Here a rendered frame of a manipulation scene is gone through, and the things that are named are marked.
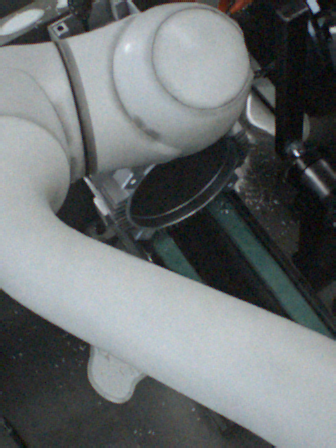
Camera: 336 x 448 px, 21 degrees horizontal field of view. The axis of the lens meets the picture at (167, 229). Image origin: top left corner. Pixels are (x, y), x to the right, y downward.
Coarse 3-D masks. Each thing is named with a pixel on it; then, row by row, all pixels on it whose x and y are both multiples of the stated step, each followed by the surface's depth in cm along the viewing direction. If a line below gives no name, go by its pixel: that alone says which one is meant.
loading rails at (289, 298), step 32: (224, 192) 119; (96, 224) 129; (224, 224) 117; (256, 224) 116; (160, 256) 116; (224, 256) 124; (256, 256) 115; (256, 288) 118; (288, 288) 112; (320, 320) 110; (224, 416) 114
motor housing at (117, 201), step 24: (216, 144) 114; (240, 144) 110; (144, 168) 103; (168, 168) 119; (192, 168) 118; (216, 168) 115; (96, 192) 109; (120, 192) 105; (144, 192) 117; (168, 192) 118; (192, 192) 117; (216, 192) 116; (120, 216) 108; (144, 216) 114; (168, 216) 116
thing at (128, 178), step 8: (128, 168) 102; (136, 168) 103; (120, 176) 103; (128, 176) 102; (136, 176) 102; (232, 176) 115; (120, 184) 103; (128, 184) 103; (136, 184) 104; (232, 184) 116; (136, 232) 113; (144, 232) 113; (152, 232) 114
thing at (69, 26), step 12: (96, 0) 107; (108, 0) 108; (120, 0) 107; (96, 12) 108; (108, 12) 109; (120, 12) 108; (132, 12) 108; (60, 24) 106; (72, 24) 108; (96, 24) 110; (108, 24) 109; (60, 36) 106; (72, 36) 109
